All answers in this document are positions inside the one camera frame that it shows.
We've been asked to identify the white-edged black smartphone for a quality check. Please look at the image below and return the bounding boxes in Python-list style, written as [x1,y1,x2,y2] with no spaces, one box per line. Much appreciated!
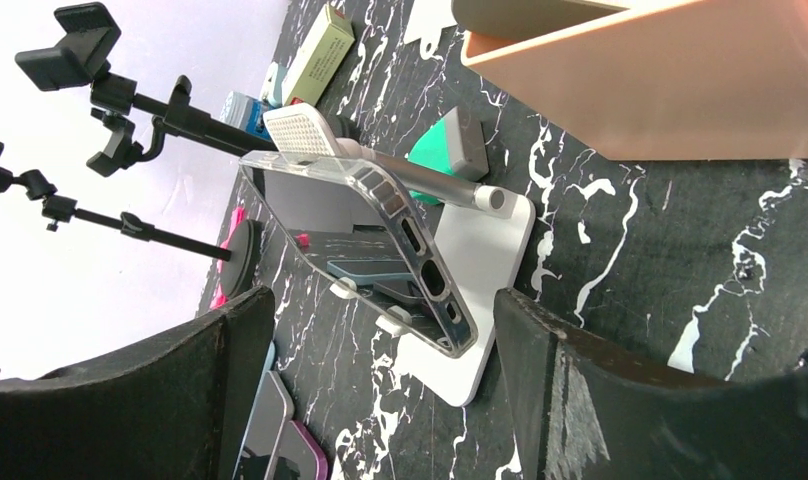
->
[234,371,294,480]

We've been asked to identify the purple phone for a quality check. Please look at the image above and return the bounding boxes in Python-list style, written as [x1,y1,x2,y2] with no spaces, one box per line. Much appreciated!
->
[265,420,329,480]

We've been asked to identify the light blue phone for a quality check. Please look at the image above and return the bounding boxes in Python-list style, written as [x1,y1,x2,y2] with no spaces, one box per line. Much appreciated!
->
[262,342,277,374]

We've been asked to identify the silver desktop phone stand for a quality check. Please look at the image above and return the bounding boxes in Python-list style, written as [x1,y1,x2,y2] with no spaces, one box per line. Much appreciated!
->
[262,102,538,409]

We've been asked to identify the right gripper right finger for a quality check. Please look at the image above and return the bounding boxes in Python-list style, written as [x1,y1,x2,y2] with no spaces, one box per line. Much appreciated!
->
[493,288,808,479]

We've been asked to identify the orange file organizer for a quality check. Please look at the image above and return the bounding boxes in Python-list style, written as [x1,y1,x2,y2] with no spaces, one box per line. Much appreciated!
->
[452,0,808,161]

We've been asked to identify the beige small box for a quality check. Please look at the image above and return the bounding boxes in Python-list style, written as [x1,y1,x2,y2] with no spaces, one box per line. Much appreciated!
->
[282,3,355,106]

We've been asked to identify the black round-base phone stand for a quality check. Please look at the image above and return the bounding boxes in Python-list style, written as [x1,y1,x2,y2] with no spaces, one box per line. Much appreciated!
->
[14,2,277,177]

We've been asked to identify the white phone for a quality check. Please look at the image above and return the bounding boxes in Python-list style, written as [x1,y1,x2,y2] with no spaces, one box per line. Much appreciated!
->
[240,151,479,358]

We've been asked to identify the pink marker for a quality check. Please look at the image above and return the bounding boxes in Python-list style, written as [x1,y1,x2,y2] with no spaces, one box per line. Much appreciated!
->
[208,206,248,311]

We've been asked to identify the white labelled package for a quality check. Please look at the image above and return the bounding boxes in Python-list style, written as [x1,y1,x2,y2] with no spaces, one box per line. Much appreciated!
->
[403,0,457,60]

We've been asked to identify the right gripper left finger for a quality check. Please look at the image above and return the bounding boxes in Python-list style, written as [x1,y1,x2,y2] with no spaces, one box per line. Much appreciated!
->
[0,286,276,479]

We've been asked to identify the green tape dispenser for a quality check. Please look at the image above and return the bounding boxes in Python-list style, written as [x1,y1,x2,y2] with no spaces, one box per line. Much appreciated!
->
[408,106,490,182]

